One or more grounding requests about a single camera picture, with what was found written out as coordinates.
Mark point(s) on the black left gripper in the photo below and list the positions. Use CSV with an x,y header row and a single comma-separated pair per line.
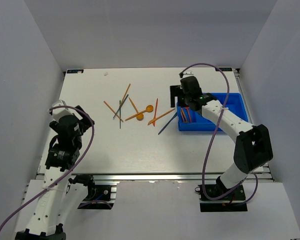
x,y
86,122

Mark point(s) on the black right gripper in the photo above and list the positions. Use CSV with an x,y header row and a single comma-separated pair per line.
x,y
175,91

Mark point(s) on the blue plastic knife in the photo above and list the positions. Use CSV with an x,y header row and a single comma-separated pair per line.
x,y
167,124

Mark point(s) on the yellow plastic spoon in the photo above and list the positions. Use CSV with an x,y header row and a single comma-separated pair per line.
x,y
136,110
148,109

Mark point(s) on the red plastic knife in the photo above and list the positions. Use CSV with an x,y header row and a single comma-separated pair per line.
x,y
155,112

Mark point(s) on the red plastic fork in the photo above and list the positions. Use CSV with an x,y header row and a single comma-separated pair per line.
x,y
188,114

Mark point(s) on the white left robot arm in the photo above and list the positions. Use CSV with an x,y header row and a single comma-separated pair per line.
x,y
61,194

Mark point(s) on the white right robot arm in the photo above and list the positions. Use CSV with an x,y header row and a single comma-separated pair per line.
x,y
231,124

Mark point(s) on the yellow chopstick left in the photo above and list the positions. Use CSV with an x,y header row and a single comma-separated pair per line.
x,y
112,110

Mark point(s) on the yellow chopstick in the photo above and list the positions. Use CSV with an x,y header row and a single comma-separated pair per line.
x,y
112,110
125,94

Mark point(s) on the yellow chopstick upper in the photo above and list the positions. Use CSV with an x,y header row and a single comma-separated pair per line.
x,y
125,94

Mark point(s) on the blue chopstick slanted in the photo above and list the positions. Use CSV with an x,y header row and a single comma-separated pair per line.
x,y
121,106

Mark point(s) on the blue chopstick upright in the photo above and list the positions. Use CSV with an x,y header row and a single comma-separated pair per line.
x,y
120,123

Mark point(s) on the black label right corner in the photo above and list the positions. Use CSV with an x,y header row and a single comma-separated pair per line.
x,y
223,69

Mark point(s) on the black label corner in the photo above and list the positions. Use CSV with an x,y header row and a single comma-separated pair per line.
x,y
223,69
74,71

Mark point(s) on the black label left corner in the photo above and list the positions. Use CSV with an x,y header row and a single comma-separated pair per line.
x,y
74,71

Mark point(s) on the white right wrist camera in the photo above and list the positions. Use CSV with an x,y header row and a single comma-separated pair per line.
x,y
185,74

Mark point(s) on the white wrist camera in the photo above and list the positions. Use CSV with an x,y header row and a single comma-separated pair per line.
x,y
185,74
58,113

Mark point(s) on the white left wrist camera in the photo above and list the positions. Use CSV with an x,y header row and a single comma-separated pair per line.
x,y
58,113

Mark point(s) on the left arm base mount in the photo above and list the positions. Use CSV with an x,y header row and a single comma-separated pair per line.
x,y
98,195

